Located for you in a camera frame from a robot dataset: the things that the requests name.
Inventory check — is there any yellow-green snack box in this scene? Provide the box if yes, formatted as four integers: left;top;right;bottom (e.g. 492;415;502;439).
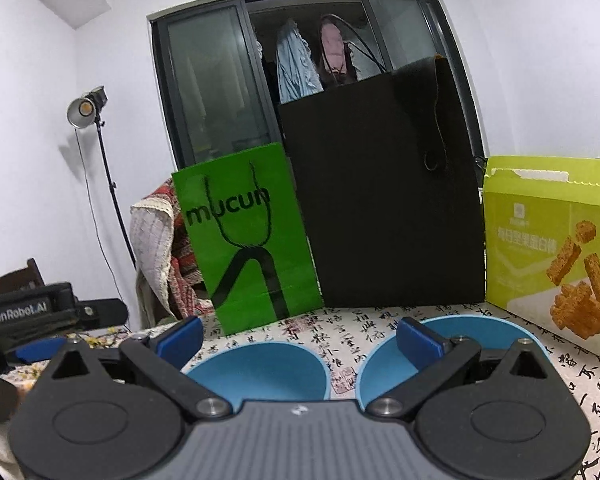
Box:
481;156;600;356

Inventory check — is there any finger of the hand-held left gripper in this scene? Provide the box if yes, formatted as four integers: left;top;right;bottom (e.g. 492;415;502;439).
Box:
5;337;68;365
77;298;128;332

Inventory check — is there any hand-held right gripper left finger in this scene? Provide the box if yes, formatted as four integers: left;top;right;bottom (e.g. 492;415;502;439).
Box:
46;316;233;421

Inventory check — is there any black paper bag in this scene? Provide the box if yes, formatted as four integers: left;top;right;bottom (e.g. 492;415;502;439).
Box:
279;12;486;308

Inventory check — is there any green paper bag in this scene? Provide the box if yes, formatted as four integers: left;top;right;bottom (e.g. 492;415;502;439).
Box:
171;142;324;336

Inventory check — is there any hanging light blue shirt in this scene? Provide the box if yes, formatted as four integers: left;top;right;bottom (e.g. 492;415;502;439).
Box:
276;18;326;106

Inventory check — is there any dark wooden chair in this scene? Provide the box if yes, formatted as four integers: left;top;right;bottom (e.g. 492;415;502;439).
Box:
0;258;46;296

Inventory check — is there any studio lamp on stand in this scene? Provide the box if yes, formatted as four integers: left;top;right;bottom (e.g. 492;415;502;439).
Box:
66;86;138;268

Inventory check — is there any hanging pink garment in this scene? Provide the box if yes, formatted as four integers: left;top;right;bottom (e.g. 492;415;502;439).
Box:
319;20;356;83

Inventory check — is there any blue bowl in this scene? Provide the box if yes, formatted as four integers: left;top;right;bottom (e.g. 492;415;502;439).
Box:
185;342;331;403
355;315;552;406

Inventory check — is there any black lamp cable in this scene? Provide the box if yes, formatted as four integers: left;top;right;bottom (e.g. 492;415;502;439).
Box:
75;130;126;306

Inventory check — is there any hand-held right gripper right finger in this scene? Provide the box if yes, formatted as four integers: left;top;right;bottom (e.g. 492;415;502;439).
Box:
367;317;555;421

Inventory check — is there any dark framed sliding glass door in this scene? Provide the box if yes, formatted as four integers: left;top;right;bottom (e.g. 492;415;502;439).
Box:
148;0;491;181

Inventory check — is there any white quilted cloth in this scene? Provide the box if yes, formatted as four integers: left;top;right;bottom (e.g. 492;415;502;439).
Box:
130;192;176;321

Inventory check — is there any calligraphy printed tablecloth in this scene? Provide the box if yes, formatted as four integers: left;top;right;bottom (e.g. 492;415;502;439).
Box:
0;302;600;480

